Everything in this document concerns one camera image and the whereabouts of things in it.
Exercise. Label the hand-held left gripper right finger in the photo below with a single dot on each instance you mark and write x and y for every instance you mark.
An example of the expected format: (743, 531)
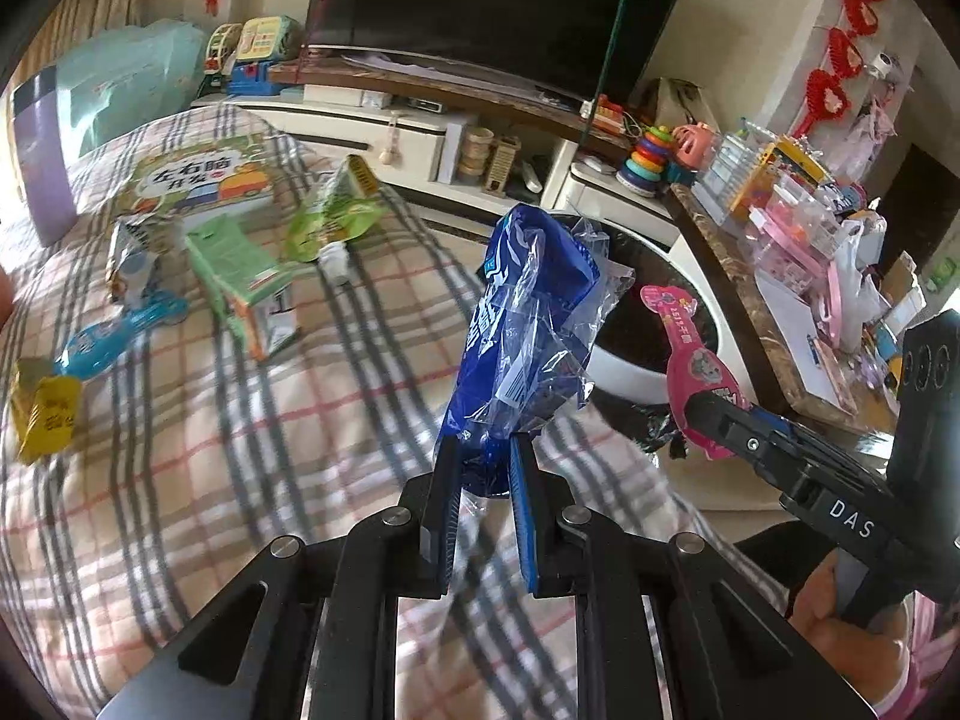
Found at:
(523, 510)

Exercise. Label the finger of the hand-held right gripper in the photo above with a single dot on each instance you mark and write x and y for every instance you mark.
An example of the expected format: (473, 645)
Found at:
(832, 457)
(739, 435)

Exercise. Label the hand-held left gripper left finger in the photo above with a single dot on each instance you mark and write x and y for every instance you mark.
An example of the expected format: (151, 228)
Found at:
(448, 510)

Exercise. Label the pink spoon-shaped packet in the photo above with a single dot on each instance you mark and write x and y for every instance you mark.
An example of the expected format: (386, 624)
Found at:
(690, 360)

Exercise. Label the blue plastic bag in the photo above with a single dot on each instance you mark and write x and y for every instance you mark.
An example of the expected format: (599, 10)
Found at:
(510, 300)

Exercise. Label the person's right hand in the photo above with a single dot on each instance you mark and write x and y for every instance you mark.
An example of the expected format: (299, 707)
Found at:
(847, 660)

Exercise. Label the white paper sheet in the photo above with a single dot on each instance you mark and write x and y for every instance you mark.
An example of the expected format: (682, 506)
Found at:
(795, 337)

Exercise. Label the marble counter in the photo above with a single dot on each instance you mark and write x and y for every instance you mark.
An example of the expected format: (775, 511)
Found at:
(750, 315)

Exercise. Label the white plastic bag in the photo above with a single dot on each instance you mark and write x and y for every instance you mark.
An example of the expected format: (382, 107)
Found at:
(855, 277)

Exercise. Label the pink plastic storage box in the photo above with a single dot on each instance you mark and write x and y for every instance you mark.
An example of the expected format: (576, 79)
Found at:
(795, 262)

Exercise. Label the clear plastic storage box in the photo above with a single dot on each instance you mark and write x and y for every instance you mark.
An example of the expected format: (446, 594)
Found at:
(806, 202)

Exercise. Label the yellow picture book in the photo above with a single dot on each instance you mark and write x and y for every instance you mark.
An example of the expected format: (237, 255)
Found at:
(772, 176)

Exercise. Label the pink plastic toy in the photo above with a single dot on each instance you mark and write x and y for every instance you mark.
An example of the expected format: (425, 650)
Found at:
(696, 154)

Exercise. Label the pink hanging clothes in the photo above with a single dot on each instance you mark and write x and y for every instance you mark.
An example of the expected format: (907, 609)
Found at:
(870, 142)

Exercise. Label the green drink carton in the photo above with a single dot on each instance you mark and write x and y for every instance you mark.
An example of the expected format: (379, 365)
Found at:
(240, 285)

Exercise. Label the green pouch with white cap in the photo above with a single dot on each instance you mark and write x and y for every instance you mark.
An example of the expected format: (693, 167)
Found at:
(334, 217)

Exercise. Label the white remote control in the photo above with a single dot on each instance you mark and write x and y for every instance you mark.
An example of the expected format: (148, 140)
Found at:
(532, 176)

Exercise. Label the brown bag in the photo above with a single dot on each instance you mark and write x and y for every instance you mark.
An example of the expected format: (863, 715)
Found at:
(675, 105)

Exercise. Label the wooden abacus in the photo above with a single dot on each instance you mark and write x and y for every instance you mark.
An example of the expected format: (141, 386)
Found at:
(502, 165)

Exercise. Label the red toy telephone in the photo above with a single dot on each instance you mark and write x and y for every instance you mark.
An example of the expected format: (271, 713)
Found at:
(604, 116)

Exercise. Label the white television cabinet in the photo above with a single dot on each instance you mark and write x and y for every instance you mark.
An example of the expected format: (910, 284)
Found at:
(427, 142)

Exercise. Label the light blue spoon-shaped packet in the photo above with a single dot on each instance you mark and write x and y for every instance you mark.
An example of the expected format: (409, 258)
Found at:
(112, 337)

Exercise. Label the small silver drink carton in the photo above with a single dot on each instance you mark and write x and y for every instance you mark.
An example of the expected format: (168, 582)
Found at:
(135, 259)

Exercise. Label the black set-top box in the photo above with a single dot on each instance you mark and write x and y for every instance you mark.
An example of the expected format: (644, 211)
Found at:
(429, 106)

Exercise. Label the yellow snack packet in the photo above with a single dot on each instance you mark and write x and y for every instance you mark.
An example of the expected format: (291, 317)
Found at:
(49, 412)

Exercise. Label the wooden television shelf board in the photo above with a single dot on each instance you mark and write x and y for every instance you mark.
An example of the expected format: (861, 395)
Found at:
(465, 94)

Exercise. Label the white set-top box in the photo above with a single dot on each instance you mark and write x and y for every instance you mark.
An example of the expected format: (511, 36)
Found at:
(376, 99)

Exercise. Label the colourful children's book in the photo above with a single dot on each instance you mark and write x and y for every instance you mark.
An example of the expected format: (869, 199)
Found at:
(195, 176)

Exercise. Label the blue toy cash register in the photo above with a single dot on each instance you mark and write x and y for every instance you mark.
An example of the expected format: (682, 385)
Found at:
(255, 80)

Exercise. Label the black flat television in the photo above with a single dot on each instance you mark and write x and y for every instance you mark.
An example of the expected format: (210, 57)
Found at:
(487, 7)

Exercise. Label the toy phone board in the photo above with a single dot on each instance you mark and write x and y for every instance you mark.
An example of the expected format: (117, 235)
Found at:
(270, 39)

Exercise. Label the yellow white toy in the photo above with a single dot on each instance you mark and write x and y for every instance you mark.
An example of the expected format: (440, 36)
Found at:
(221, 52)

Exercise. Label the teal cloth furniture cover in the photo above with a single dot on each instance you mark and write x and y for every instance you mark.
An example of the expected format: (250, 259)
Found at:
(127, 82)

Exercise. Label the purple thermos bottle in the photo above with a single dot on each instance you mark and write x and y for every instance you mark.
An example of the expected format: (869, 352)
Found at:
(41, 157)

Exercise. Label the white security camera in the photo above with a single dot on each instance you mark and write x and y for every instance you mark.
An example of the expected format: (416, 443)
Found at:
(885, 66)

